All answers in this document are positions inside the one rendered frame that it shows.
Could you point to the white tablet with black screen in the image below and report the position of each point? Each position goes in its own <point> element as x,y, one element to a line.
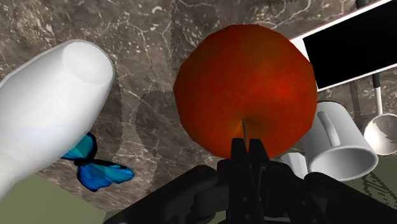
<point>350,52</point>

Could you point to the white bottle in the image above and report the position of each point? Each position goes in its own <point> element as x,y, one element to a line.
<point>52,102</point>

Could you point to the blue butterfly figure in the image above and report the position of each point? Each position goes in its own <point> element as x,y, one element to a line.
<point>96,173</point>

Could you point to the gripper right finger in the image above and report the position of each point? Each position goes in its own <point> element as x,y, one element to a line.
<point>288,192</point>

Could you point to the small white block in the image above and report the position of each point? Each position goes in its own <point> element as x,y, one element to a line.
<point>294,164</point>

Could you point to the white mug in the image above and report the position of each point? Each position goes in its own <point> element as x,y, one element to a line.
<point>338,145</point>

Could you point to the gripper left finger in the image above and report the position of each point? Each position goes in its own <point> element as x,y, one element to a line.
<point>217,186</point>

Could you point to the red apple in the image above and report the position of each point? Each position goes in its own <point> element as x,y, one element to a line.
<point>248,83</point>

